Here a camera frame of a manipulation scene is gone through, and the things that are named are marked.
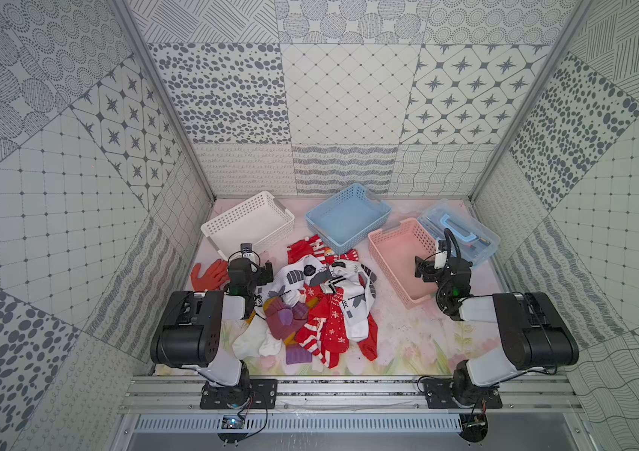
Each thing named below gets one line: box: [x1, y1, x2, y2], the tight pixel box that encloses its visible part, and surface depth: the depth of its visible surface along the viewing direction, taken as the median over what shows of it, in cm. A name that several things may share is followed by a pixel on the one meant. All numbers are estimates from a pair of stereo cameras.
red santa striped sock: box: [286, 234, 359, 265], surface depth 103 cm
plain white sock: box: [232, 313, 282, 360], surface depth 83 cm
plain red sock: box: [357, 311, 378, 361], surface depth 84 cm
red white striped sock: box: [295, 287, 350, 370], surface depth 83 cm
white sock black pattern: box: [319, 259, 377, 343], surface depth 88 cm
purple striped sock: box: [263, 296, 309, 341], surface depth 83 cm
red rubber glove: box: [190, 258, 231, 292], surface depth 98 cm
